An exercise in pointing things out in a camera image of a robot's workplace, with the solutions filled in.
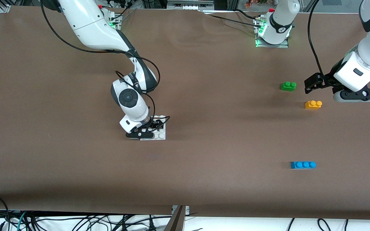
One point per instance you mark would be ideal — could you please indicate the white studded base plate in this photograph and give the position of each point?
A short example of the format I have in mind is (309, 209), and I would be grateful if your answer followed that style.
(161, 133)

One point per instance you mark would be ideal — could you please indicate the yellow two-stud block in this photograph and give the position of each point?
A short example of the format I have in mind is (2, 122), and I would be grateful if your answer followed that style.
(312, 105)

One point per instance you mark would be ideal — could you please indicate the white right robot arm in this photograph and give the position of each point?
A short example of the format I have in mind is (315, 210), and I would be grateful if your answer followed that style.
(92, 29)

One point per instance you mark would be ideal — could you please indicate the green two-stud block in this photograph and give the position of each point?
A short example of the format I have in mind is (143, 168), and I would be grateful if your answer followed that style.
(287, 87)

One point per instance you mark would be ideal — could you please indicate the blue three-stud block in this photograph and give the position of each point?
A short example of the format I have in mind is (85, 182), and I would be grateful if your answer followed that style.
(302, 165)

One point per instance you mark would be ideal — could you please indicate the brown table cover sheet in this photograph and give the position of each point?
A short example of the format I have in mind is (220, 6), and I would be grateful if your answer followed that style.
(204, 80)

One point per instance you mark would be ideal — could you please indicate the orange patterned object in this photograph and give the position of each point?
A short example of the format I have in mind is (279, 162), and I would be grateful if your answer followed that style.
(255, 3)

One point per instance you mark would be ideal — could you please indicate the grey metal rack unit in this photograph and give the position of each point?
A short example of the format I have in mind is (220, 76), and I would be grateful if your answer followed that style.
(188, 4)

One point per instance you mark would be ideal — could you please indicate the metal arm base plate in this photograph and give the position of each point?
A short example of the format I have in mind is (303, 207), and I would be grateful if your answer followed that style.
(281, 46)
(116, 22)

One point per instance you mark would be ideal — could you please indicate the aluminium table post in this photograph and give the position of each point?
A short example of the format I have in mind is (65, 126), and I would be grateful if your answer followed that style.
(177, 221)

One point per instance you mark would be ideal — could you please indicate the aluminium frame profile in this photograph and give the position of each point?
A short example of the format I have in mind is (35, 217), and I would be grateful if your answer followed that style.
(5, 7)

